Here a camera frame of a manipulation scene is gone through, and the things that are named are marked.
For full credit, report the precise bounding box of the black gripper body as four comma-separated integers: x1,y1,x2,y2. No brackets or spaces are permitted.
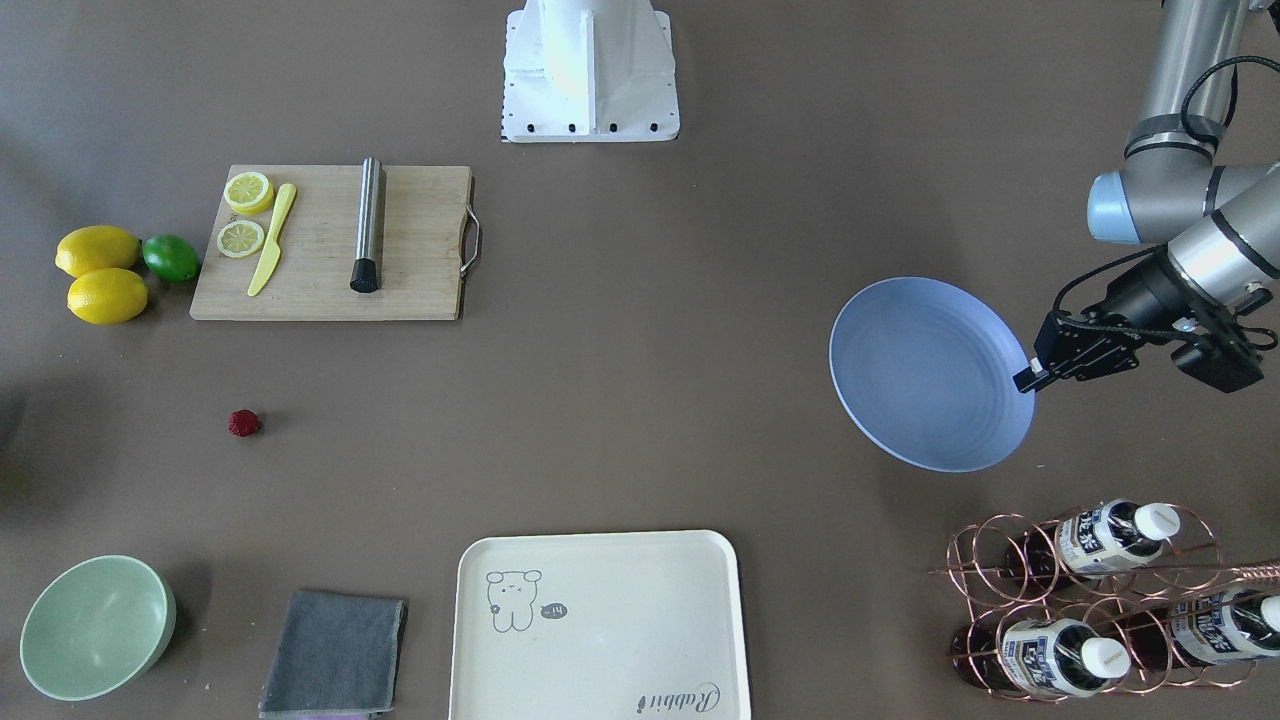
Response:
1036,313,1143,382

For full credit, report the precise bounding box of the blue plate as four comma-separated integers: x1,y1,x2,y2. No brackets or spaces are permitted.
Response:
828,275,1036,473

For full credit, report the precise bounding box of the red strawberry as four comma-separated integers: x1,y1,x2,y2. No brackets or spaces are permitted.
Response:
227,409,262,438

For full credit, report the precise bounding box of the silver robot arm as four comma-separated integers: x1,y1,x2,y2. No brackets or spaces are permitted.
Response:
1014,1,1279,393

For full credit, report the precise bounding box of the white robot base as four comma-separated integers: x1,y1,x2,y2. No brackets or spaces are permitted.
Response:
500,1,681,143

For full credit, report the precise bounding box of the dark drink bottle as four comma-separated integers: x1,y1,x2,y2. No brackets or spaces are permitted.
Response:
1000,498,1181,591
1117,585,1279,670
948,619,1132,701

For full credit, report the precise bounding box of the cream tray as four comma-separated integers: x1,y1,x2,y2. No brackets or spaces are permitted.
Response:
449,529,753,719

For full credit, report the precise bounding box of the wooden cutting board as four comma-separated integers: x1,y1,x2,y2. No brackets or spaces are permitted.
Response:
189,164,476,322

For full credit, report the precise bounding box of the grey cloth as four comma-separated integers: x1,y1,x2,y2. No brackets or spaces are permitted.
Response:
259,591,406,719

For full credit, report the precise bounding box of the yellow plastic knife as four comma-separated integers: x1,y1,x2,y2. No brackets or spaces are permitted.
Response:
246,183,297,297

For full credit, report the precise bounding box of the lemon slice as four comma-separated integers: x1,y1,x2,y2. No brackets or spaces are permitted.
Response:
215,219,266,259
221,170,275,215

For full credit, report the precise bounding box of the green lime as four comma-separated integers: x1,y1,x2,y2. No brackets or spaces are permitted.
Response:
141,234,201,282

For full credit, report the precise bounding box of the yellow lemon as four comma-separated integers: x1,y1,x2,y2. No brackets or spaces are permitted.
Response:
67,268,148,325
54,225,141,278

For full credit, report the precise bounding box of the green bowl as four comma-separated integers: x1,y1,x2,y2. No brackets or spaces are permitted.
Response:
20,555,177,702

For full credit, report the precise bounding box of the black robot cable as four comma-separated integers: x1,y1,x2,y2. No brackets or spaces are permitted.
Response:
1052,55,1280,351

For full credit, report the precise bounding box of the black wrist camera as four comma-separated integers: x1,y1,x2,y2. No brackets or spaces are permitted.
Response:
1171,320,1265,393

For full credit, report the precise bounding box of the copper wire bottle rack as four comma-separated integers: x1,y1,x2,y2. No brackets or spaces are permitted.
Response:
942,498,1277,703

